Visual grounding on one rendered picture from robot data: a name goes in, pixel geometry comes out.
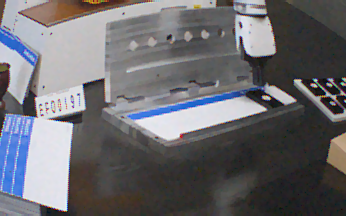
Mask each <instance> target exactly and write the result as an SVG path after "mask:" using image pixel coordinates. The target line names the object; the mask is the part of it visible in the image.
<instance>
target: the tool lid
mask: <svg viewBox="0 0 346 216"><path fill-rule="evenodd" d="M237 12H238V10H235V9H234V7H233V6H232V7H227V6H226V7H211V8H208V7H205V8H193V9H182V10H170V11H164V12H158V13H152V14H146V15H141V16H135V17H129V18H123V19H119V20H116V21H113V22H107V23H106V37H105V42H106V44H105V66H104V68H105V95H106V102H107V103H109V102H117V99H116V97H117V96H121V95H124V98H129V99H131V98H135V97H140V96H143V97H145V100H143V101H144V102H145V101H150V100H155V99H160V98H163V97H168V96H169V95H170V90H172V89H176V88H181V87H185V86H189V80H194V79H196V82H198V83H203V82H207V83H208V82H212V81H213V82H216V83H217V85H214V86H216V87H217V86H219V87H221V86H225V85H229V84H233V83H237V78H236V77H237V76H240V77H241V76H245V75H248V74H250V71H249V70H252V67H250V66H249V63H248V62H246V61H244V60H241V59H240V56H241V53H239V51H238V48H237V43H236V35H235V36H234V35H233V34H232V29H233V28H234V27H235V28H236V26H235V22H236V20H235V18H236V14H237ZM218 29H221V30H222V32H223V33H222V35H221V36H220V37H219V35H218V31H217V30H218ZM203 30H206V32H207V36H206V37H205V38H203V36H202V34H201V32H202V31H203ZM186 32H189V34H190V38H189V39H188V40H186V39H185V33H186ZM168 34H171V36H172V41H171V42H170V43H168V41H167V37H168ZM151 37H152V38H154V44H153V45H152V46H149V45H148V42H149V39H150V38H151ZM132 41H134V42H135V43H136V46H135V48H134V49H133V50H131V48H130V43H131V42H132Z"/></svg>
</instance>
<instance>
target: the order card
mask: <svg viewBox="0 0 346 216"><path fill-rule="evenodd" d="M83 91H84V90H83V85H82V84H81V85H77V86H73V87H70V88H66V89H62V90H59V91H55V92H52V93H49V94H46V95H42V96H37V97H35V100H36V109H37V116H38V118H40V119H49V118H55V117H58V116H60V115H67V114H70V113H73V112H76V111H83V110H85V99H84V94H83Z"/></svg>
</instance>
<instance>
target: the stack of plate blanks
mask: <svg viewBox="0 0 346 216"><path fill-rule="evenodd" d="M14 118H15V115H12V114H6V118H5V121H4V126H3V129H2V133H1V138H0V216H46V215H47V214H46V211H47V209H46V208H47V206H44V205H41V204H38V203H35V202H31V201H29V200H25V199H23V198H19V197H17V196H13V195H11V194H7V193H5V192H2V191H1V187H2V186H1V185H2V180H3V179H2V178H3V173H4V167H5V161H6V156H7V149H8V145H9V140H10V135H11V131H12V126H13V123H14Z"/></svg>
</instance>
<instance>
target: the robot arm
mask: <svg viewBox="0 0 346 216"><path fill-rule="evenodd" d="M233 4H234V9H235V10H238V12H237V14H236V18H235V20H236V22H235V26H236V30H235V33H236V43H237V48H238V51H239V53H241V56H240V59H241V60H244V61H246V62H248V63H249V66H250V67H252V82H253V85H256V86H260V87H262V86H266V78H265V69H264V68H266V67H267V61H268V60H269V59H270V58H272V57H273V55H274V53H276V51H275V42H274V36H273V32H272V29H271V24H270V21H269V18H268V17H267V16H265V15H264V14H267V10H266V4H265V0H233ZM260 56H261V57H260ZM253 58H254V59H253Z"/></svg>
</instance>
